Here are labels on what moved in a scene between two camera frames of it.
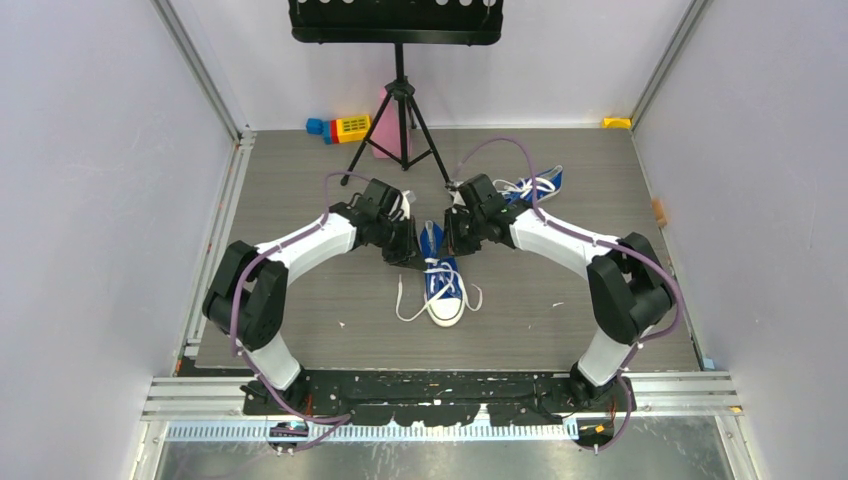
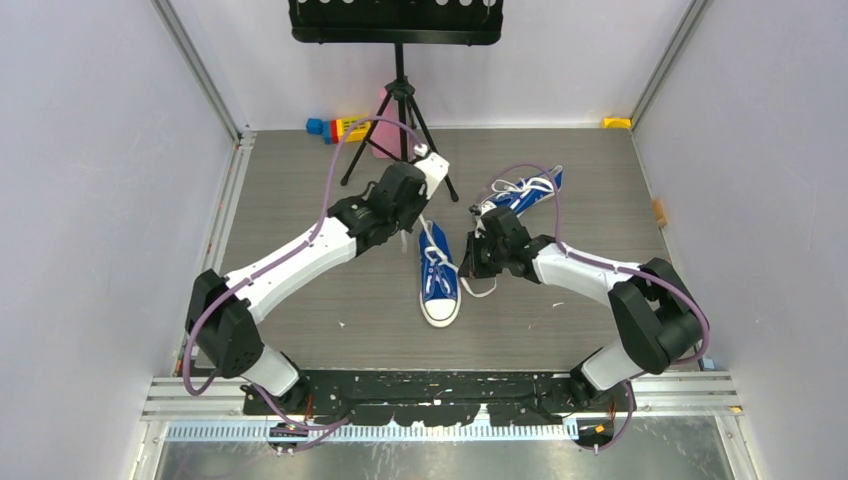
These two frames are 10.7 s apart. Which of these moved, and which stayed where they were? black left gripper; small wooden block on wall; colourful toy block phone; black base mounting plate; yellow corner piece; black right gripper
Moved: black right gripper; black left gripper
Stayed: yellow corner piece; colourful toy block phone; small wooden block on wall; black base mounting plate
